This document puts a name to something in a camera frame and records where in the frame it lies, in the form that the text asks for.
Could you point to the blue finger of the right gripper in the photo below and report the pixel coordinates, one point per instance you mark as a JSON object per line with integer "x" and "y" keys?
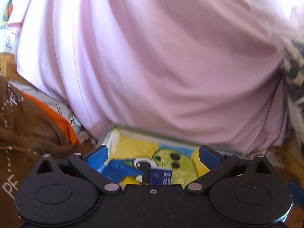
{"x": 297, "y": 193}

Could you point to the colourful striped bed cover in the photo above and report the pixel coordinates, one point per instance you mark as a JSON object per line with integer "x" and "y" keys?
{"x": 60, "y": 113}

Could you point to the brown PF patterned cloth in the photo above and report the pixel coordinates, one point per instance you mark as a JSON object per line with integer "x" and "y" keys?
{"x": 27, "y": 133}

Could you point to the grey tray with cartoon lining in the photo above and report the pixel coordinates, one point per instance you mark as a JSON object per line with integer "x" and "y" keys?
{"x": 139, "y": 157}

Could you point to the colourful cartoon wall poster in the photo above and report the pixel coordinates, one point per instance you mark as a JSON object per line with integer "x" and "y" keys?
{"x": 6, "y": 14}

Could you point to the pink draped sheet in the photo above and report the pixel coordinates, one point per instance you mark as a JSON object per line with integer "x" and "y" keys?
{"x": 201, "y": 70}

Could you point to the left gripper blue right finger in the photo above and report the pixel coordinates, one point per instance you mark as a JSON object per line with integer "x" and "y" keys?
{"x": 220, "y": 166}

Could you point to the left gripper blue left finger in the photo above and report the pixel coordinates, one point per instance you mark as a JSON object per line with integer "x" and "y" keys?
{"x": 87, "y": 166}

